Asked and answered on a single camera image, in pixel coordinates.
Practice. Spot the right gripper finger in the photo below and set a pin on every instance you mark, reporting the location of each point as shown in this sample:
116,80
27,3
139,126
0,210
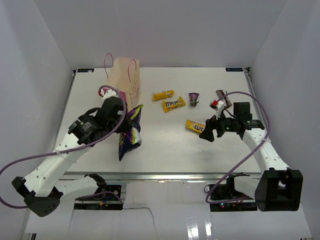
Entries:
207,134
211,123

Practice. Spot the small purple candy pack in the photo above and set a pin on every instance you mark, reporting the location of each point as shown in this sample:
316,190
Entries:
193,98

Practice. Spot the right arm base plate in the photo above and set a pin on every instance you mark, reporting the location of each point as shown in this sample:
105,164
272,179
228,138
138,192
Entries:
223,193

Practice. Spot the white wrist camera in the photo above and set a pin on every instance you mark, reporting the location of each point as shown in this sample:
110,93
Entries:
218,106
107,93

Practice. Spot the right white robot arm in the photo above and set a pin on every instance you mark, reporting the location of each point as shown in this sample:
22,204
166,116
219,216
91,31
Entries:
279,188

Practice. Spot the yellow candy bar pack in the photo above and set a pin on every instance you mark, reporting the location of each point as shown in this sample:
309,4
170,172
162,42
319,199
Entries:
162,95

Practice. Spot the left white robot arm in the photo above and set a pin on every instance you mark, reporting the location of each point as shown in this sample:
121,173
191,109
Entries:
41,189

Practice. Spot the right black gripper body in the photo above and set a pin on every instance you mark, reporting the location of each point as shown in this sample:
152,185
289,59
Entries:
225,125

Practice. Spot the pink beige paper bag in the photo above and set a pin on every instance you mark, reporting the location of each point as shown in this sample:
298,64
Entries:
124,75

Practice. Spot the brown chocolate bar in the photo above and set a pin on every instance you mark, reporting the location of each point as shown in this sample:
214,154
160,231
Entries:
223,95

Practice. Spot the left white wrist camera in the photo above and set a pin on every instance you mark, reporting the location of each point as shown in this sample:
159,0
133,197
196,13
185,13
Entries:
107,93

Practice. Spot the purple snack chip bag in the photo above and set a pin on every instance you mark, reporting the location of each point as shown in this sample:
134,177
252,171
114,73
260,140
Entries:
131,139

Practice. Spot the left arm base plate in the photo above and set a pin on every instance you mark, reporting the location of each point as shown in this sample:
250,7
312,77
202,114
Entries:
104,202

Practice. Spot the yellow M&M's pack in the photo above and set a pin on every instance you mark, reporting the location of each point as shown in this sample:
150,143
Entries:
194,126
171,105

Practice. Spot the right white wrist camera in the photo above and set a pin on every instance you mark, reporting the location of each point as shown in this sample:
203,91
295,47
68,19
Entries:
218,106

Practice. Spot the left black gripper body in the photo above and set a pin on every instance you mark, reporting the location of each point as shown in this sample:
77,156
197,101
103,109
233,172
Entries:
126,125

